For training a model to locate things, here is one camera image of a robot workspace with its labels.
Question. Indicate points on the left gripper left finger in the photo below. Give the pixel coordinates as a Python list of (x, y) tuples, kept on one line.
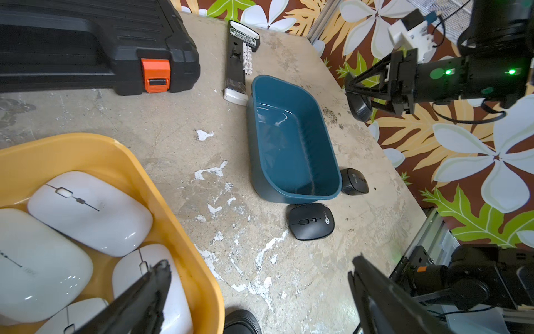
[(140, 309)]

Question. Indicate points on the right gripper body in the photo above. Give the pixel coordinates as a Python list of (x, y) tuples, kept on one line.
[(410, 82)]

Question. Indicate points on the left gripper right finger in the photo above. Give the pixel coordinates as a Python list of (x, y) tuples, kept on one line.
[(383, 307)]

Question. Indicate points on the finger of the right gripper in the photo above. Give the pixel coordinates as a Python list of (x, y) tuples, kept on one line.
[(374, 98), (374, 78)]

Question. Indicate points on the black mouse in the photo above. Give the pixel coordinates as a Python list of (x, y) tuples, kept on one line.
[(241, 322), (360, 107), (309, 222)]

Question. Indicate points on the teal plastic tray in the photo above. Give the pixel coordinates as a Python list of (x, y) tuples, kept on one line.
[(291, 155)]

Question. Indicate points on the black bit holder strip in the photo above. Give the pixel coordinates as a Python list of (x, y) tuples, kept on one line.
[(242, 43)]

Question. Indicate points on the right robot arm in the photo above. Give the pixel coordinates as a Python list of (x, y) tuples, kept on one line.
[(496, 51)]

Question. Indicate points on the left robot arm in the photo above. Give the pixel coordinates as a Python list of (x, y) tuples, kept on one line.
[(478, 278)]

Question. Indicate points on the black tool case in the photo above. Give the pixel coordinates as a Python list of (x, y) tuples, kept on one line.
[(132, 47)]

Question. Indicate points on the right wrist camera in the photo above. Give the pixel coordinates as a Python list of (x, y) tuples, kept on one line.
[(411, 32)]

